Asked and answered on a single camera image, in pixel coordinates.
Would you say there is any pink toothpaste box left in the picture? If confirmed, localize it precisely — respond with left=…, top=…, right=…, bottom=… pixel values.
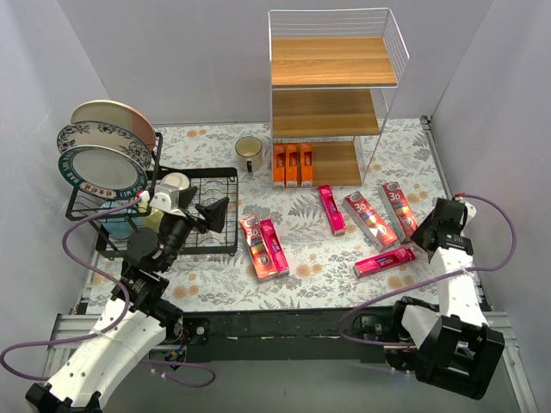
left=260, top=219, right=289, bottom=276

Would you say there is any blue cup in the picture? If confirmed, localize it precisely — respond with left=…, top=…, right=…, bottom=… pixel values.
left=100, top=208, right=142, bottom=240

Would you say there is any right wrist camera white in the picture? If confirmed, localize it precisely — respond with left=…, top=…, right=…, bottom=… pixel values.
left=453, top=194, right=477, bottom=226

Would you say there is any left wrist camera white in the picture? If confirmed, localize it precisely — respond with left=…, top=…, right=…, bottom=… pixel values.
left=138, top=184, right=184, bottom=216

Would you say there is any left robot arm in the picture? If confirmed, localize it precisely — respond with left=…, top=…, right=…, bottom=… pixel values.
left=25, top=185, right=229, bottom=412

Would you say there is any green-rimmed white plate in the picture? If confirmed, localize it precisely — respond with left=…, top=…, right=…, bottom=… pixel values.
left=58, top=145, right=148, bottom=200

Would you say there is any pink toothpaste box upper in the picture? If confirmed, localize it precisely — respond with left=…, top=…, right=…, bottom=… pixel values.
left=318, top=185, right=346, bottom=236

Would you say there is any yellow-green cup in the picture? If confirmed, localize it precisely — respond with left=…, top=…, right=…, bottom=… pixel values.
left=139, top=207, right=164, bottom=233

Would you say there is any blue floral plate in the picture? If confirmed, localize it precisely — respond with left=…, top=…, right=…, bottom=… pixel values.
left=56, top=120, right=152, bottom=170

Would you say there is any pink toothpaste box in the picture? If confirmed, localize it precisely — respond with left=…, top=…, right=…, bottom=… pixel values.
left=318, top=185, right=346, bottom=236
left=260, top=219, right=289, bottom=276
left=352, top=247, right=416, bottom=279

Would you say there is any white wire wooden shelf rack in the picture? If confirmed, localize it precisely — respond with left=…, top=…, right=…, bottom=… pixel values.
left=268, top=8, right=410, bottom=187

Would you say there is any aluminium frame base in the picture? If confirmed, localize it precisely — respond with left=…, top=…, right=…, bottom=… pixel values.
left=33, top=114, right=539, bottom=413

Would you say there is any pink toothpaste box lower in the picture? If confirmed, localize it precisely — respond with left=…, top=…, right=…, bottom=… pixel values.
left=352, top=247, right=416, bottom=279

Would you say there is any small white teal bowl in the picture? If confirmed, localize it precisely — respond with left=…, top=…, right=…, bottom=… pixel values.
left=161, top=172, right=190, bottom=190

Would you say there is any beige pink-rimmed plate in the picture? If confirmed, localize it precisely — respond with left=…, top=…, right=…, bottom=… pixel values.
left=70, top=100, right=157, bottom=150

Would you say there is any black wire dish rack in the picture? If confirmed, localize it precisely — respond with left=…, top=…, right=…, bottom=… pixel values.
left=65, top=132, right=239, bottom=260

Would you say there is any orange toothpaste box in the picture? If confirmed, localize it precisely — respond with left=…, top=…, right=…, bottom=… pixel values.
left=285, top=143, right=300, bottom=188
left=273, top=143, right=286, bottom=188
left=299, top=143, right=313, bottom=187

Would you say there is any cream enamel mug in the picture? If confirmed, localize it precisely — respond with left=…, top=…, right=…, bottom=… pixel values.
left=234, top=136, right=263, bottom=173

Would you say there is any red 3d toothpaste box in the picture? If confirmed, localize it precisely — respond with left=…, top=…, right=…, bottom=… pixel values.
left=379, top=182, right=418, bottom=243
left=239, top=215, right=278, bottom=282
left=343, top=191, right=399, bottom=252

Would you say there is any floral table mat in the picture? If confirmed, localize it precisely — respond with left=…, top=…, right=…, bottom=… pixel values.
left=159, top=119, right=444, bottom=311

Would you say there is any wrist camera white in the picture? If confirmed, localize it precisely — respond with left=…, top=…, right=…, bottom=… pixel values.
left=138, top=184, right=184, bottom=216
left=453, top=194, right=477, bottom=226

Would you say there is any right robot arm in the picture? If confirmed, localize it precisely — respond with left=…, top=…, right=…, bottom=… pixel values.
left=389, top=196, right=505, bottom=400

